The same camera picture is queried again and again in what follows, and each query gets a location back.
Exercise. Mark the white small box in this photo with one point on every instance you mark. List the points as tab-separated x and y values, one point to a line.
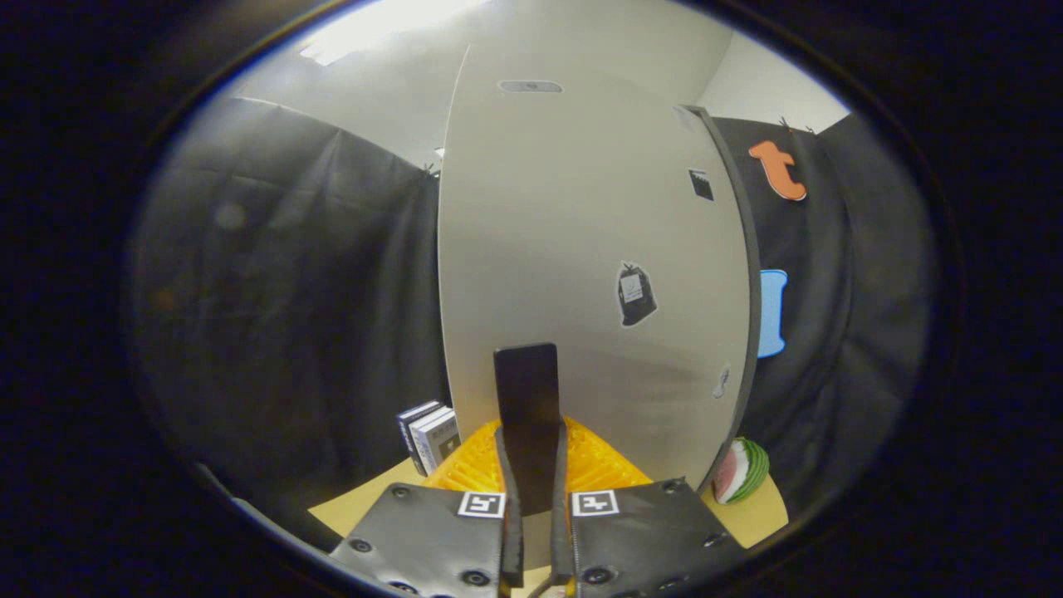
436	440

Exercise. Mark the white shoe cabinet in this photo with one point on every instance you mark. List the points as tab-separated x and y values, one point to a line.
747	249

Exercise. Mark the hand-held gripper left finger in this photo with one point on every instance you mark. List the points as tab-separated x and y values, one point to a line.
511	399

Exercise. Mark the toy watermelon slice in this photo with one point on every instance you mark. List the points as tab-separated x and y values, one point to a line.
743	472

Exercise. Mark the dark blue small box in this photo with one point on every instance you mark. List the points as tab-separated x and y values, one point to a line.
407	423

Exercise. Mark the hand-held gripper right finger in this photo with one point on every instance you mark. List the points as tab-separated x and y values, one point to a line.
544	399

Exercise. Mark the ceiling light panel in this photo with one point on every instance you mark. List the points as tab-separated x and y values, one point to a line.
374	29

